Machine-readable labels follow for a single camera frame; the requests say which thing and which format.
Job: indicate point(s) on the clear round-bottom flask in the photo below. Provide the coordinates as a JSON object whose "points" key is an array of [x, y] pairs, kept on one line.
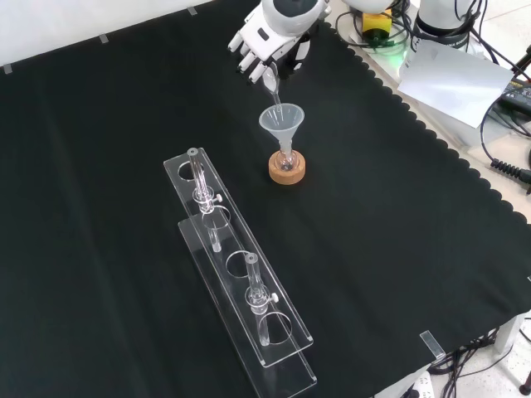
{"points": [[286, 159]]}

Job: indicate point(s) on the clear plastic funnel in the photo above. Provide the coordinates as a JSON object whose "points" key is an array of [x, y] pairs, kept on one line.
{"points": [[286, 124]]}

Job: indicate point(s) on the clear acrylic funnel stand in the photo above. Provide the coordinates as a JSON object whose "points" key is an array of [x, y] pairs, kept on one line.
{"points": [[294, 375]]}

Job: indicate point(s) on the black bench cloth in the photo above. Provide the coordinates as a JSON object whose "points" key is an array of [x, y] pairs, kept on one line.
{"points": [[373, 207]]}

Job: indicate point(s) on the clear cloth clip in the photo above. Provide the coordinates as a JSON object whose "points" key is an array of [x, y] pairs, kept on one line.
{"points": [[103, 38], [191, 11], [431, 344], [7, 69]]}

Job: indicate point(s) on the yellow stop button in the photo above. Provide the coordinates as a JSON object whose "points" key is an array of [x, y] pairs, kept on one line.
{"points": [[376, 25]]}

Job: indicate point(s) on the pale board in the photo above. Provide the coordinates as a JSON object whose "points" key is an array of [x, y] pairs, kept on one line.
{"points": [[452, 83]]}

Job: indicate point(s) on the white power strip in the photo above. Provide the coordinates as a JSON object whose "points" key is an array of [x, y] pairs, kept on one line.
{"points": [[417, 385]]}

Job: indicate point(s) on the black power adapter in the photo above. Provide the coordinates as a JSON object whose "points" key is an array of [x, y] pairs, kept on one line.
{"points": [[516, 93]]}

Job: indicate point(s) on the white table leg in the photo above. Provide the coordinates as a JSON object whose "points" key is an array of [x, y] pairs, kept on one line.
{"points": [[510, 331]]}

